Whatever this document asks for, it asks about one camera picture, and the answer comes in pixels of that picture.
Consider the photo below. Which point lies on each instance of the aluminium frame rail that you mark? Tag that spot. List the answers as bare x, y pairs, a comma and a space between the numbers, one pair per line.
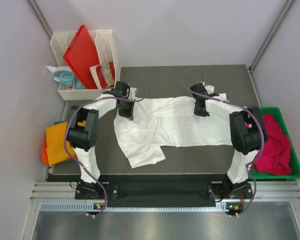
283, 13

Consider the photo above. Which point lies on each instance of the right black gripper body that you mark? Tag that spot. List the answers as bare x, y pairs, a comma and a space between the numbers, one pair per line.
200, 112

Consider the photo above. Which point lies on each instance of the green plastic bin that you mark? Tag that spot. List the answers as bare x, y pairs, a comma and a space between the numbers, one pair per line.
293, 163

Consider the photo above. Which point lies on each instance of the red patterned booklet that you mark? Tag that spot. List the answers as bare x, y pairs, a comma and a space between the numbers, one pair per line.
103, 75

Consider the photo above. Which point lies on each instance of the white t shirt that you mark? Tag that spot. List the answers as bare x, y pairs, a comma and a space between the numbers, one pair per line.
169, 122

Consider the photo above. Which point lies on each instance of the white cable duct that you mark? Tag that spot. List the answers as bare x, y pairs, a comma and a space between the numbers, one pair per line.
92, 207

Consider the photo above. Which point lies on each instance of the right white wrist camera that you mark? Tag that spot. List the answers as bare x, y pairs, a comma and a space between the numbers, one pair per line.
209, 90

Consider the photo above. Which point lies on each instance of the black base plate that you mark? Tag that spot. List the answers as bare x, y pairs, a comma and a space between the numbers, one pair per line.
133, 187

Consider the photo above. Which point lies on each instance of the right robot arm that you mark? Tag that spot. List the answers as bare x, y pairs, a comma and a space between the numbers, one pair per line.
248, 135

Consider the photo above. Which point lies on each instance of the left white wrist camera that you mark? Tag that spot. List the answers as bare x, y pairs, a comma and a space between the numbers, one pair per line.
132, 93

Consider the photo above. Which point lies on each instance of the light blue headphones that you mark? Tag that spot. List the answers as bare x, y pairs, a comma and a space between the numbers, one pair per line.
65, 76

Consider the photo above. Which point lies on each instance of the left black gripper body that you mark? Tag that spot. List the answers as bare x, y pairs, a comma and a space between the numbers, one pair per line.
126, 110

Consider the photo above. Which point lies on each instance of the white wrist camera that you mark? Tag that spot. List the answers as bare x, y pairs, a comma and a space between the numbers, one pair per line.
132, 93
209, 90

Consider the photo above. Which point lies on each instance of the pink t shirt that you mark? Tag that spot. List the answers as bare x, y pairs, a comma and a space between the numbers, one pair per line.
275, 158

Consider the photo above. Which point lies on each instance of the red plastic folder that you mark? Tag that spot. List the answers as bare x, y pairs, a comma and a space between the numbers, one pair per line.
80, 55

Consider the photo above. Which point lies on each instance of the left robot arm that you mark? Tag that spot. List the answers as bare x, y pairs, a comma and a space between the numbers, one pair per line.
82, 133

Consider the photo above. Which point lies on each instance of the white file organizer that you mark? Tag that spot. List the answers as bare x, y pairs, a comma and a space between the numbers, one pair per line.
105, 42

